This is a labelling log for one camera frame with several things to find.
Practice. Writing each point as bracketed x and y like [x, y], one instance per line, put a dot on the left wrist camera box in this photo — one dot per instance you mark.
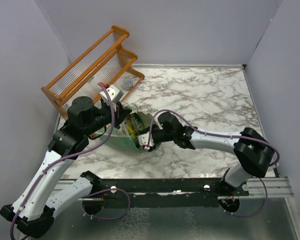
[110, 94]

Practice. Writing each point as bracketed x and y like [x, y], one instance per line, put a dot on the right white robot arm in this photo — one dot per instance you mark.
[253, 152]

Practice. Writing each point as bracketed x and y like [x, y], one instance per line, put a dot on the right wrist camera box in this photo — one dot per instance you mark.
[146, 141]

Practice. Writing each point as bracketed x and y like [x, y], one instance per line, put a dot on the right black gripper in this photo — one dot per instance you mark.
[153, 129]

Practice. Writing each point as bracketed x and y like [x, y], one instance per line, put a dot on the small clear plastic jar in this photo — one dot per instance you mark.
[128, 83]

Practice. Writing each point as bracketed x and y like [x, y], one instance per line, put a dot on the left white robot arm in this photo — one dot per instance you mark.
[34, 212]

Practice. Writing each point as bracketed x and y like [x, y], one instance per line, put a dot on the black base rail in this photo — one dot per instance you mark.
[167, 192]

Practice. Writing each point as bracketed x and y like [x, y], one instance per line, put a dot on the green printed paper bag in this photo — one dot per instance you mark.
[125, 138]

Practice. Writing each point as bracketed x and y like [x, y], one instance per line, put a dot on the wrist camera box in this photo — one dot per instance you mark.
[146, 141]
[110, 94]

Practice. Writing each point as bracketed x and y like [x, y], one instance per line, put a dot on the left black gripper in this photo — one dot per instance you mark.
[121, 113]

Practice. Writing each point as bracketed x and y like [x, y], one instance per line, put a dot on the orange wooden shelf rack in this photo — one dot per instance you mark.
[106, 61]

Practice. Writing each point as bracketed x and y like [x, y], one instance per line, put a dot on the green yellow snack packet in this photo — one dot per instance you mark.
[134, 126]

